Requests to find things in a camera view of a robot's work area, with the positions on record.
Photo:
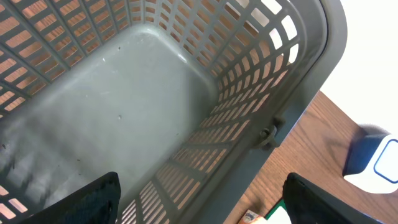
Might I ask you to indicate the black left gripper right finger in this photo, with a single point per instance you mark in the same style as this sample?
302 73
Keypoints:
305 202

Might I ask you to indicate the grey plastic basket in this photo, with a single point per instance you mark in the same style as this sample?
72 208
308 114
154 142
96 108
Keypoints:
184 99

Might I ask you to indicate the green wipes package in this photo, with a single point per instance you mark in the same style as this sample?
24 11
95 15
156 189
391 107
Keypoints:
278 214

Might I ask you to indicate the white barcode scanner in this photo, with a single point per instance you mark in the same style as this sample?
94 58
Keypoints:
372 164

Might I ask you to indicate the orange small box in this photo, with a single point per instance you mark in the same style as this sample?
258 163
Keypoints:
251 217

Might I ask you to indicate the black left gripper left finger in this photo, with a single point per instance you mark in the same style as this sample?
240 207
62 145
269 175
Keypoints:
94 203

